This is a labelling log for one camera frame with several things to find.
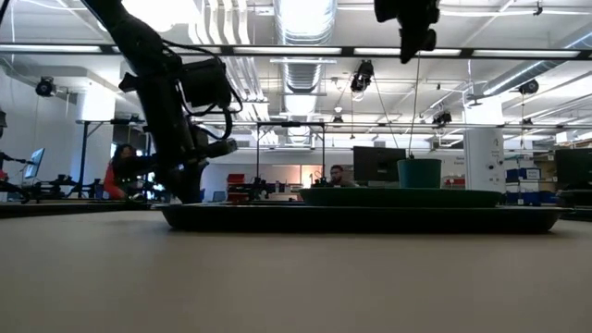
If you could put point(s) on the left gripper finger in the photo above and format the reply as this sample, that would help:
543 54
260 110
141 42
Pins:
175 182
196 171

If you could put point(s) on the teal cup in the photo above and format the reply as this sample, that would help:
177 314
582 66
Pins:
419 173

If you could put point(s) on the green plate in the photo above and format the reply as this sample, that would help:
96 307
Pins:
398 197

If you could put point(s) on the dark serving tray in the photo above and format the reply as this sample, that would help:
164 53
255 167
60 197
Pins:
361 219

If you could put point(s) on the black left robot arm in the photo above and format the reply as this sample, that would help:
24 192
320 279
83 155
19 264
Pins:
134 37

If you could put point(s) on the black background robot arm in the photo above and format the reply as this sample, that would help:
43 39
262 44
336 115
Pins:
259 188
320 182

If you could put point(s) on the red storage bins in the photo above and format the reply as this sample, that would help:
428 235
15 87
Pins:
237 187

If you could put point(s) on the person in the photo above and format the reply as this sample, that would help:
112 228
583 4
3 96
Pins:
115 180
340 178

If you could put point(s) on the black computer monitor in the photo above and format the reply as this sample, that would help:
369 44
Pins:
574 166
374 164

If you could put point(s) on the white column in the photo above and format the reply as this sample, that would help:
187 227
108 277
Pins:
483 157

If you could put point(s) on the lit computer monitor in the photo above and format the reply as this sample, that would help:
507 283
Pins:
34 163

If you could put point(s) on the blue storage bins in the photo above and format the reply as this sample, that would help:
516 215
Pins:
532 198
522 174

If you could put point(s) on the red background object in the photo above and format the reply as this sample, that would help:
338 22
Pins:
3 176

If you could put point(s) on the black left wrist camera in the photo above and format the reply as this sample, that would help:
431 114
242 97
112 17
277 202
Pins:
205 83

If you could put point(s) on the silver ceiling duct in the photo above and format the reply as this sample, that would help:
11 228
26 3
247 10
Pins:
303 37

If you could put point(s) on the black overhead frame bar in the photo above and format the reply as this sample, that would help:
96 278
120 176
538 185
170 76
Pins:
300 50

